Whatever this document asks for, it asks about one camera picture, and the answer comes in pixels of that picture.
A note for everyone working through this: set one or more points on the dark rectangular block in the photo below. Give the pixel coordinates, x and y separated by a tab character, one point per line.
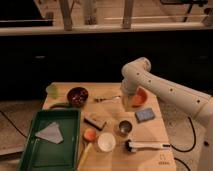
98	124

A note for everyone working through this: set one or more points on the orange-headed yellow spatula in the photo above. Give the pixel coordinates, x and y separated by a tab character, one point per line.
89	137

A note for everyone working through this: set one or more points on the green plastic tray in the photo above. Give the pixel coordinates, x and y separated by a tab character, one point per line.
52	143

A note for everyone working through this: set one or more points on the white dish brush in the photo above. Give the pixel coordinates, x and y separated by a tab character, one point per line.
134	146

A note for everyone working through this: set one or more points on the blue sponge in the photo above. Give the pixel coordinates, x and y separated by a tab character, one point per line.
144	115

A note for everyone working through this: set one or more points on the dark brown bowl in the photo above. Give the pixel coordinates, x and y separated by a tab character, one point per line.
77	97

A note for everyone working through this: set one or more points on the small metal cup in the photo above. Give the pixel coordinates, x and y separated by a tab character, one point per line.
125	127

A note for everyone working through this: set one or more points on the grey folded cloth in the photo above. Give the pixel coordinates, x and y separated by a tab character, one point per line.
51	133

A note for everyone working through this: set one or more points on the white cup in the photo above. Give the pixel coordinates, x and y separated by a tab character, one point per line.
106	142

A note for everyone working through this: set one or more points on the light green cup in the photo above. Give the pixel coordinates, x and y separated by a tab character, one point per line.
52	91

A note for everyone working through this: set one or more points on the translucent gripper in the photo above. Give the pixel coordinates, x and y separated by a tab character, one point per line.
127	102

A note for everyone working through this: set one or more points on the metal fork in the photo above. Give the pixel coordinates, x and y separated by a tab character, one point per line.
98	100

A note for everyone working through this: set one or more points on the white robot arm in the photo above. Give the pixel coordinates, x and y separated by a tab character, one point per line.
197	104

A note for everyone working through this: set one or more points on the green curved vegetable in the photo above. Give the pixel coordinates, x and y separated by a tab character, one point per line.
60	105

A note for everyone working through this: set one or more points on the orange bowl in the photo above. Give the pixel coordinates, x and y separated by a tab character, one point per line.
139	98

